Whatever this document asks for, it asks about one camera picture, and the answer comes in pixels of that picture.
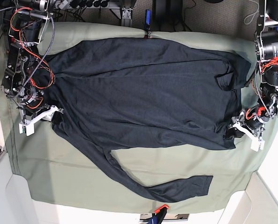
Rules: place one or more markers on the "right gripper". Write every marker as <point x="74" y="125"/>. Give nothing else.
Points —
<point x="30" y="108"/>

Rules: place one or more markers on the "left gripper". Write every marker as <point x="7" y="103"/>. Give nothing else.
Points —
<point x="253" y="119"/>

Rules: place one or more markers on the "dark navy T-shirt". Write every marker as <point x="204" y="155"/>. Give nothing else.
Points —
<point x="123" y="93"/>

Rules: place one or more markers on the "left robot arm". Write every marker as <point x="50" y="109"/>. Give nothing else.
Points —
<point x="264" y="79"/>

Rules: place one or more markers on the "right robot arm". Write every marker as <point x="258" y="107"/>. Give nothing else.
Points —
<point x="27" y="73"/>

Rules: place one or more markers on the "sage green table cloth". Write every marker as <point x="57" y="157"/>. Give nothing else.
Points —
<point x="58" y="173"/>

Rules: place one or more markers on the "front orange black clamp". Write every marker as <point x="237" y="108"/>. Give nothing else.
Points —
<point x="159" y="215"/>

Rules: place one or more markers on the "middle rear orange clamp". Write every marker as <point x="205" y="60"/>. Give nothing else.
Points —
<point x="147" y="24"/>

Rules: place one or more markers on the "black power adapter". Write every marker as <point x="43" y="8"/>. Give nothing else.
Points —
<point x="162" y="10"/>

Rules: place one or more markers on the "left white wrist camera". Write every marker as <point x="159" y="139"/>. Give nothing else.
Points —
<point x="257" y="143"/>

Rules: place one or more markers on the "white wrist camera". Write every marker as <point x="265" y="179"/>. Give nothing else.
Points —
<point x="27" y="126"/>
<point x="257" y="143"/>

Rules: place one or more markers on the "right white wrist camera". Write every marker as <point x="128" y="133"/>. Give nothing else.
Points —
<point x="27" y="126"/>

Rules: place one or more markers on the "grey metal stand bracket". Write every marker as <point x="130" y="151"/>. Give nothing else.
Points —
<point x="127" y="8"/>

